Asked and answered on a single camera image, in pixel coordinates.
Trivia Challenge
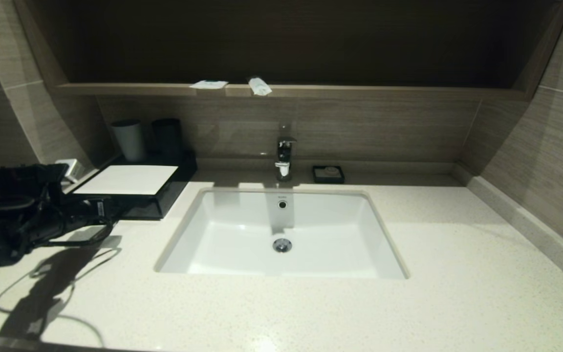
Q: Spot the chrome faucet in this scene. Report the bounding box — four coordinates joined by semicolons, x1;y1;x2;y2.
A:
275;125;298;182

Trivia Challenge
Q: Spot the white toothbrush packet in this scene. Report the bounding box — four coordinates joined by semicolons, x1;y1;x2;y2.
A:
248;77;272;96

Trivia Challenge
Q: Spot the black soap dish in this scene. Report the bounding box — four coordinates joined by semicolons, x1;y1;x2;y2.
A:
312;165;345;184

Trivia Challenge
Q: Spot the grey plastic cup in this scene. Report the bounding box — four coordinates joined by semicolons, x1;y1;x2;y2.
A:
111;120;145;162

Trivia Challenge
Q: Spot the black plastic cup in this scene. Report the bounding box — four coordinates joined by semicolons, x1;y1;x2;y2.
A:
152;118;182;161

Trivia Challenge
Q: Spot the black amenity tray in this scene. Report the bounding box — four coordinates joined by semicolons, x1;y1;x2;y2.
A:
115;197;163;219

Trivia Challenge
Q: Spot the white sink basin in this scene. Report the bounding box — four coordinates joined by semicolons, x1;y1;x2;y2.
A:
154;188;409;280

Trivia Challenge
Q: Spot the wooden wall shelf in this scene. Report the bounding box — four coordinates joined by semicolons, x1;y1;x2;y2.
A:
56;83;529;101

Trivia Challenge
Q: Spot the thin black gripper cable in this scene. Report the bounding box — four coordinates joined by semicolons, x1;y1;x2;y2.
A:
42;218;116;247

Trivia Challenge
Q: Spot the white rectangular plate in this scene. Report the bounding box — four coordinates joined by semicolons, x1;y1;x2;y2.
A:
73;165;178;196

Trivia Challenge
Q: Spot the black amenity box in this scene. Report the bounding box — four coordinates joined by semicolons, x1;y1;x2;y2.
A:
71;152;198;220

